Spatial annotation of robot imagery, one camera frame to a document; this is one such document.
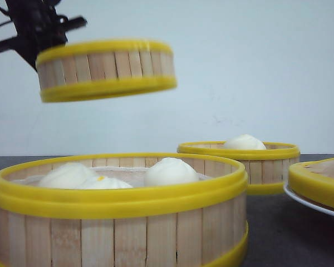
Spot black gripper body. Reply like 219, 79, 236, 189
0, 0, 87, 69

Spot bamboo steamer basket three buns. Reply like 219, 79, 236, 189
36, 39, 177, 103

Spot bamboo steamer basket one bun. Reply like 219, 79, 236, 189
177, 141, 301, 195

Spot yellow rimmed bamboo steamer lid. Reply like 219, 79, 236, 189
288, 157, 334, 209

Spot white bun left front basket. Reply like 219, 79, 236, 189
38, 162, 100, 189

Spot white bun basket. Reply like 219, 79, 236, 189
144, 157, 199, 186
38, 162, 100, 189
76, 176, 132, 190

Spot white bun middle front basket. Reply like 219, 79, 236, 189
76, 176, 132, 190

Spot white bun right front basket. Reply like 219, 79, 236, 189
144, 157, 199, 186

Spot front bamboo steamer basket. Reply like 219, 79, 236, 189
0, 153, 248, 266

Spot single white steamed bun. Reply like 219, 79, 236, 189
223, 134, 266, 150

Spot white ceramic plate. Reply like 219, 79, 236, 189
283, 183, 334, 218

